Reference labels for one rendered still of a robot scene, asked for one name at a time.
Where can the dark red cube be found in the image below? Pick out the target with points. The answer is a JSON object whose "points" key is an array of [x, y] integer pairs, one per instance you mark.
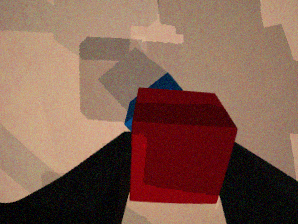
{"points": [[181, 146]]}

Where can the blue cube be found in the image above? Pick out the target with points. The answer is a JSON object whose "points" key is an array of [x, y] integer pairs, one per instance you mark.
{"points": [[165, 82]]}

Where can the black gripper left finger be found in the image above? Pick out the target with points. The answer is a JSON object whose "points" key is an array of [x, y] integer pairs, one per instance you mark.
{"points": [[94, 192]]}

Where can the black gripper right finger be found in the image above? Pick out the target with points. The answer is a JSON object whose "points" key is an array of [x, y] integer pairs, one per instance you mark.
{"points": [[255, 192]]}

